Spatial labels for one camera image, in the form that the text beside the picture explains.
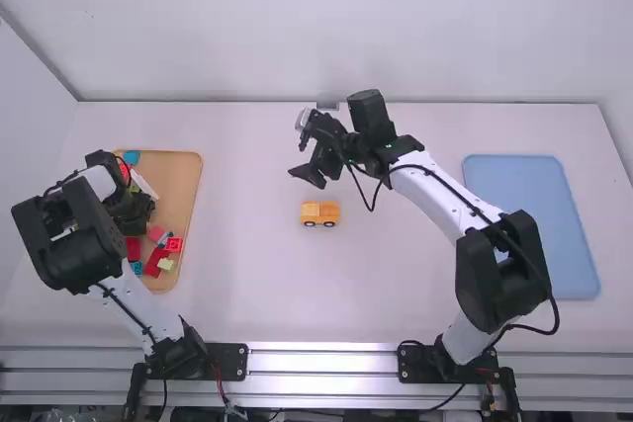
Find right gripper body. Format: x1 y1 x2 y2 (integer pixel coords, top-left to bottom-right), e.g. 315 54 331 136
308 112 348 181

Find tan tray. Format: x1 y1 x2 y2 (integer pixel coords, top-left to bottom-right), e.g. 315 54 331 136
110 147 205 295

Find dark red toy brick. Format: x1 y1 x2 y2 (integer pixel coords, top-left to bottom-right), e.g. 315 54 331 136
143 249 175 280

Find black cable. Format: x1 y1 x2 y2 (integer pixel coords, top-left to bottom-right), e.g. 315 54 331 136
497 263 564 338
344 158 393 214

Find yellow toy car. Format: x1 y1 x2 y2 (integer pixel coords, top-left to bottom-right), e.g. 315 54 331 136
299 200 343 230

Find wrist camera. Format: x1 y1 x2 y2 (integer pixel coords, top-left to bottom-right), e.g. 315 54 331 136
295 107 318 142
129 170 161 203

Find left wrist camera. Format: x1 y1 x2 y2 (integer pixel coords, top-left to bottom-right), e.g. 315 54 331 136
129 170 161 203

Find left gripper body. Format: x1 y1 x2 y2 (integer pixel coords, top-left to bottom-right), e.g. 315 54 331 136
104 190 159 238

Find blue mat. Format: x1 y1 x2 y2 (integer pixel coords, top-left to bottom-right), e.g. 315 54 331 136
461 153 602 301

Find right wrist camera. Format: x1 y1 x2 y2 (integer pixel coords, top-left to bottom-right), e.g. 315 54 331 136
295 107 318 142

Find pink toy brick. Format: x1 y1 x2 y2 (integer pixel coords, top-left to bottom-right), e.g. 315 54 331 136
147 225 173 246

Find silver rails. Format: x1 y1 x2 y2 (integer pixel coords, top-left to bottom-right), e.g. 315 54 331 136
0 341 633 407

